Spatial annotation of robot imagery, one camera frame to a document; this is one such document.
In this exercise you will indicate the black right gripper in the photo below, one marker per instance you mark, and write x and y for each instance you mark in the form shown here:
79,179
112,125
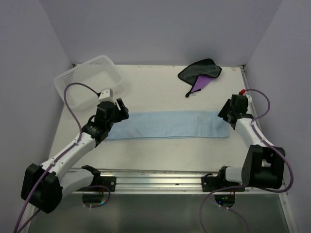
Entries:
223,113

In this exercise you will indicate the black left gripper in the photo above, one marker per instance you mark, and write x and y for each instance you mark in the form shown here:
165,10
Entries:
122,113

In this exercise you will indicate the light blue towel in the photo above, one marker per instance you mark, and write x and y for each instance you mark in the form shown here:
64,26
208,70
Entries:
169,125

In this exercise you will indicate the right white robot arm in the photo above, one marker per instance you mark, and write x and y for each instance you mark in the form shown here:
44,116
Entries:
263,167

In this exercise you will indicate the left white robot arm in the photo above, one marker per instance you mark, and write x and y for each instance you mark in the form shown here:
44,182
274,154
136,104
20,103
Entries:
46,184

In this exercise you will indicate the white perforated plastic basket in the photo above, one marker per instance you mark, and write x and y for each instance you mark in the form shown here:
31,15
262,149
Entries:
98,73

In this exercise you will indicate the dark grey purple cloth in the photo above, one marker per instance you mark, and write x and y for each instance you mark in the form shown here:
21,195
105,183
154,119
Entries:
199,74

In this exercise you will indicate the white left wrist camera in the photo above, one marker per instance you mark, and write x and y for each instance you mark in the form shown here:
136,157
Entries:
105,95

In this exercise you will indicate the aluminium mounting rail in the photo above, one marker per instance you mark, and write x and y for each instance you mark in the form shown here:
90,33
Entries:
156,182

